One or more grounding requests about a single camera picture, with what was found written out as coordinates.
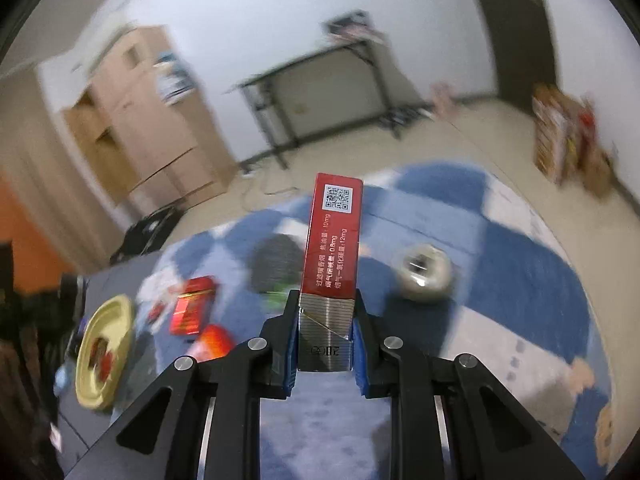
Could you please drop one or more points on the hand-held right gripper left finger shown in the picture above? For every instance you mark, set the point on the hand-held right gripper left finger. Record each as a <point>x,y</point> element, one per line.
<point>287,360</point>

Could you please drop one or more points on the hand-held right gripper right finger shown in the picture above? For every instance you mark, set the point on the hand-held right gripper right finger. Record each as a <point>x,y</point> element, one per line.
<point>360,360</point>

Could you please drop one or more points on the dark foam disc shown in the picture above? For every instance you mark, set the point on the dark foam disc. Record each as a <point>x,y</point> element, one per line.
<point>275,262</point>

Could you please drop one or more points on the red gold cigarette box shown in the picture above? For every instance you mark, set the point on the red gold cigarette box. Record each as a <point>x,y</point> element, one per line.
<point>192,305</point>

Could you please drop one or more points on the red silver cigarette box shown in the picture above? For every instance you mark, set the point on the red silver cigarette box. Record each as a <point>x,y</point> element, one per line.
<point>332,250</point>

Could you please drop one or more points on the yellow plastic basin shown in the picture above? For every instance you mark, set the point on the yellow plastic basin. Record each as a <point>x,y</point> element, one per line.
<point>117,310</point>

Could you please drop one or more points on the orange red packet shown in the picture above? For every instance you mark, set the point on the orange red packet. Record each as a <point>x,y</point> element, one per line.
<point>215,342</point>

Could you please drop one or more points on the blue checked fleece blanket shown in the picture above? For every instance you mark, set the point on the blue checked fleece blanket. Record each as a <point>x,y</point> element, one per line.
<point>500,285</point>

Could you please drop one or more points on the black bag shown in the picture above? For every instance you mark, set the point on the black bag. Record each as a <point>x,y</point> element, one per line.
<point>147,232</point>

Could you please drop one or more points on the black jacket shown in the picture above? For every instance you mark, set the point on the black jacket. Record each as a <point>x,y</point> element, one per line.
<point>25,320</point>

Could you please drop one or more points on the wooden wardrobe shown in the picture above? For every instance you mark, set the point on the wooden wardrobe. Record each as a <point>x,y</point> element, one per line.
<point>150,125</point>

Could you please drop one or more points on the orange curtain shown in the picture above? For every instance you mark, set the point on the orange curtain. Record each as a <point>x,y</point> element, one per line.
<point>25,230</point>

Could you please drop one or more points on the pile of colourful boxes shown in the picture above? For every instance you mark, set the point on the pile of colourful boxes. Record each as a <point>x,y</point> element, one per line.
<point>565,135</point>

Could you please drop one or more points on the blue white hanging bag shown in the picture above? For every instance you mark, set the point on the blue white hanging bag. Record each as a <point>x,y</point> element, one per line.
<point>172,77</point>

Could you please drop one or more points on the beige curtain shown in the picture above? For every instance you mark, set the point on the beige curtain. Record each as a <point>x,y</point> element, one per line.
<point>35,150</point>

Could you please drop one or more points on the dark brown door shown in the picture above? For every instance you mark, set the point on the dark brown door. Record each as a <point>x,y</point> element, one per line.
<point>510,25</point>

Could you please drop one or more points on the black frame folding table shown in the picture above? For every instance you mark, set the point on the black frame folding table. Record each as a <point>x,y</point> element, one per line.
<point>310,62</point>

